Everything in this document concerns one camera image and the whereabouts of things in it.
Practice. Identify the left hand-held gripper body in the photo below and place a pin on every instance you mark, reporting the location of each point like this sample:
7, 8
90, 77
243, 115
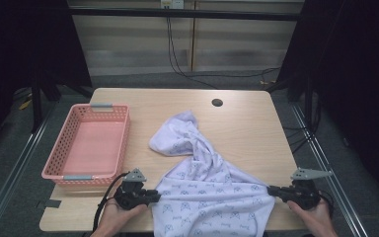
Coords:
130, 196

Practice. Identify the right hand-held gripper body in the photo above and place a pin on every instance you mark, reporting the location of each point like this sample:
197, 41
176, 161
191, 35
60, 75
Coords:
304, 196

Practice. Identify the white printed cloth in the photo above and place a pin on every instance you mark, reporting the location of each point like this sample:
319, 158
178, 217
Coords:
207, 197

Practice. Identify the pink plastic basket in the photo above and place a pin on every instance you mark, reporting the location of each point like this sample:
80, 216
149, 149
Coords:
93, 144

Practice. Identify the person's left hand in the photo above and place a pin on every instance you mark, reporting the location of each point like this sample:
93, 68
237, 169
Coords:
118, 219

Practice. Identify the person's right hand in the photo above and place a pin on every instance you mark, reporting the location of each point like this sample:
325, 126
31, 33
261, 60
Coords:
312, 220

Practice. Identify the black tape strip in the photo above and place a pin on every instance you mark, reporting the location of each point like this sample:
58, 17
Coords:
51, 203

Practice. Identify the black curtain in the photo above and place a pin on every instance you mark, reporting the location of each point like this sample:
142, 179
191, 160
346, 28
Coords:
19, 49
358, 82

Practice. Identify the black metal stand leg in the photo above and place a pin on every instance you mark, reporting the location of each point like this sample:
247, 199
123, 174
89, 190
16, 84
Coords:
36, 108

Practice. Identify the yellow floor item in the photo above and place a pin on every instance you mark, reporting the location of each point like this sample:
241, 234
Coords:
25, 104

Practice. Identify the black horizontal metal bar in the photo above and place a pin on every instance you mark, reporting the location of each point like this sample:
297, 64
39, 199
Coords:
184, 14

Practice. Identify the metal floor rail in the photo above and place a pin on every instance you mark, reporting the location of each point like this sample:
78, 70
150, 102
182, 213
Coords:
329, 154
11, 174

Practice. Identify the white wall socket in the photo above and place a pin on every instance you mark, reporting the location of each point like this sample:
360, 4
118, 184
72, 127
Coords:
172, 3

